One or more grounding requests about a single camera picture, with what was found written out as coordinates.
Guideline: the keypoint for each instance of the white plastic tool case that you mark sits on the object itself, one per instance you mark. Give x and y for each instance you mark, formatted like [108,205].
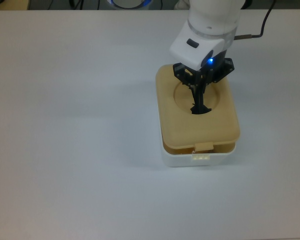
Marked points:
[180,161]

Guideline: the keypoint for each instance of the tan tool case lid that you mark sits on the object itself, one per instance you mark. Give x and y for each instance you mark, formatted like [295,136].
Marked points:
[175,125]

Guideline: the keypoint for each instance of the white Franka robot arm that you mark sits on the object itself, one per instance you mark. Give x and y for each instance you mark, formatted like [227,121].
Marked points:
[210,17]

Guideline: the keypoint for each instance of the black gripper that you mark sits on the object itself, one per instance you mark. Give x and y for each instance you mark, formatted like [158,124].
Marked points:
[218,62]

